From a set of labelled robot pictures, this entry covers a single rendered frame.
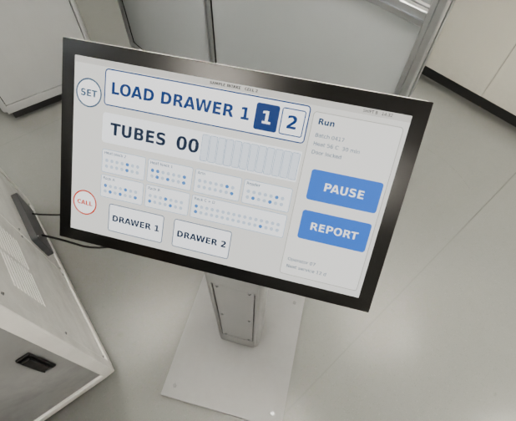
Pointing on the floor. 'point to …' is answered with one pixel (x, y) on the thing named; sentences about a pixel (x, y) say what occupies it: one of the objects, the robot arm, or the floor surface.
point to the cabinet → (27, 312)
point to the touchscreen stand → (237, 349)
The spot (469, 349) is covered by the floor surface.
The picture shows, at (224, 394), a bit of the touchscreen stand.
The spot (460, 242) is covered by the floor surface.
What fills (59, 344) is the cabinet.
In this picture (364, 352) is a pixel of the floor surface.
